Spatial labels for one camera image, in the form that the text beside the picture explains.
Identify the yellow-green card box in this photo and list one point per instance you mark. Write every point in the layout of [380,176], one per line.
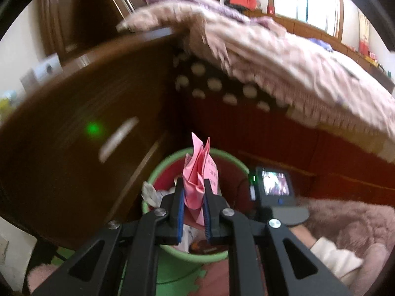
[7,106]

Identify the brown wooden nightstand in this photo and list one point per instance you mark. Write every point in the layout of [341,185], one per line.
[77,129]

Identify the small purple cloth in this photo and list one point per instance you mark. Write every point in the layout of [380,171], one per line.
[321,44]

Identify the brown wooden headboard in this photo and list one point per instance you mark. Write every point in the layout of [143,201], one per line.
[71,12]

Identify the white cardboard box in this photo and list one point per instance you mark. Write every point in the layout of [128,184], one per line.
[46,66]

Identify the bright window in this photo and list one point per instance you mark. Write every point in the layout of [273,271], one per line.
[305,0]

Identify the wooden window cabinet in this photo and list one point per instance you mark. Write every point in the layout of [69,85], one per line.
[308,27]

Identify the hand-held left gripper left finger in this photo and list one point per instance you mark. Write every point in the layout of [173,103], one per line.
[180,219]

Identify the brown polka dot blanket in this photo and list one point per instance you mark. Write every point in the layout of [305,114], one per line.
[228,83]

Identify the pink fluffy cloth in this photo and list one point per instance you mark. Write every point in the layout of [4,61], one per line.
[355,222]
[40,277]

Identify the pink checked quilt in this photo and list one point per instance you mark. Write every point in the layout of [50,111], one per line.
[293,67]

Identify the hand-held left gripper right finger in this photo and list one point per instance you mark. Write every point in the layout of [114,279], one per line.
[207,220]

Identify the red waste bin green rim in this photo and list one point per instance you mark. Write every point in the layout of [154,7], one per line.
[234,169]

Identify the pink paper packet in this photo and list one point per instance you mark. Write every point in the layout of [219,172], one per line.
[197,175]

